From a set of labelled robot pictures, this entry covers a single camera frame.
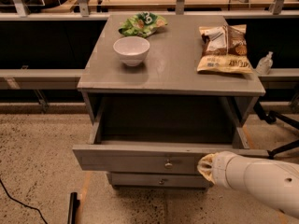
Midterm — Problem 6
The brown and yellow chip bag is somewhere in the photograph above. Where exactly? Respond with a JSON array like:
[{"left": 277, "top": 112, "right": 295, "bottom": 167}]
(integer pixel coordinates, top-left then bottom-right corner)
[{"left": 197, "top": 24, "right": 252, "bottom": 74}]

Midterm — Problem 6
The clear sanitizer bottle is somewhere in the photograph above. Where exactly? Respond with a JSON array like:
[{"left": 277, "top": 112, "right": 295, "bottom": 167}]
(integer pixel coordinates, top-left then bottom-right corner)
[{"left": 255, "top": 51, "right": 273, "bottom": 75}]

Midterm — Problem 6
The black floor cable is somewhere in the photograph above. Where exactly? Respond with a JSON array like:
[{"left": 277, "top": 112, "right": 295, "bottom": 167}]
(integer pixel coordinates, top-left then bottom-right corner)
[{"left": 0, "top": 178, "right": 50, "bottom": 224}]

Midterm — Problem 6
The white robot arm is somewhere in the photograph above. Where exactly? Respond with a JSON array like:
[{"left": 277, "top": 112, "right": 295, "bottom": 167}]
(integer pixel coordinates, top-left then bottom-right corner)
[{"left": 197, "top": 151, "right": 299, "bottom": 218}]

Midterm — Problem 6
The black object on floor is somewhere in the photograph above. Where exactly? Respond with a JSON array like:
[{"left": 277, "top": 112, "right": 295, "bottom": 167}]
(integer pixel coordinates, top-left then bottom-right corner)
[{"left": 67, "top": 192, "right": 78, "bottom": 224}]

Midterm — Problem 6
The metal shelf rail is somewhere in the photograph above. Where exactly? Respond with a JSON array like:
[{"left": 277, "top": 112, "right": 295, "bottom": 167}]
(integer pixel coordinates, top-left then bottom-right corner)
[{"left": 0, "top": 69, "right": 83, "bottom": 90}]

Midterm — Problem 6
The black tripod stand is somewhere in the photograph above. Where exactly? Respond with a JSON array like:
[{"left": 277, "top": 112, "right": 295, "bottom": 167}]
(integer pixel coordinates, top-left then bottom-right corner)
[{"left": 252, "top": 102, "right": 299, "bottom": 160}]

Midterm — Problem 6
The grey drawer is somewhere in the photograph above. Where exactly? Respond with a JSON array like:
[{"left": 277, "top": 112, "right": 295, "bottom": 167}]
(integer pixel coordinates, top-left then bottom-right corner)
[
  {"left": 73, "top": 96, "right": 267, "bottom": 175},
  {"left": 107, "top": 173, "right": 211, "bottom": 189}
]

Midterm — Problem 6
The white bowl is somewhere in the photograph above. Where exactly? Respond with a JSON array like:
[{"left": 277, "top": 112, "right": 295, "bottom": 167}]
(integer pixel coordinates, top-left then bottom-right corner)
[{"left": 113, "top": 36, "right": 150, "bottom": 66}]

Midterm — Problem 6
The grey wooden cabinet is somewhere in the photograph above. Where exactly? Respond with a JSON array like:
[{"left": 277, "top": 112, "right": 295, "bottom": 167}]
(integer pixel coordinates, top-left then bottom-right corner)
[{"left": 77, "top": 14, "right": 266, "bottom": 190}]

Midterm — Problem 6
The green chip bag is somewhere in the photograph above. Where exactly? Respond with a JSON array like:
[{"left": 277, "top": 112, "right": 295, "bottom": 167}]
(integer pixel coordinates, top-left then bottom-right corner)
[{"left": 119, "top": 11, "right": 167, "bottom": 38}]

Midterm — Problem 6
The grey lower drawer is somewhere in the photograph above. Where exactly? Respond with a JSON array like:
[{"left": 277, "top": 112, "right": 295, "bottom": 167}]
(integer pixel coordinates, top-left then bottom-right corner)
[{"left": 107, "top": 173, "right": 211, "bottom": 189}]

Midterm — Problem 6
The grey top drawer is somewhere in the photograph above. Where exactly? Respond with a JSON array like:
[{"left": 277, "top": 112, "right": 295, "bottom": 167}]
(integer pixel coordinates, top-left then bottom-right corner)
[{"left": 73, "top": 96, "right": 267, "bottom": 175}]

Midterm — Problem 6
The brass top drawer knob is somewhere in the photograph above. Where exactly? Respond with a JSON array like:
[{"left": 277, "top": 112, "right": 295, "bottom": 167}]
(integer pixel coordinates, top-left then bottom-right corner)
[{"left": 164, "top": 160, "right": 173, "bottom": 169}]

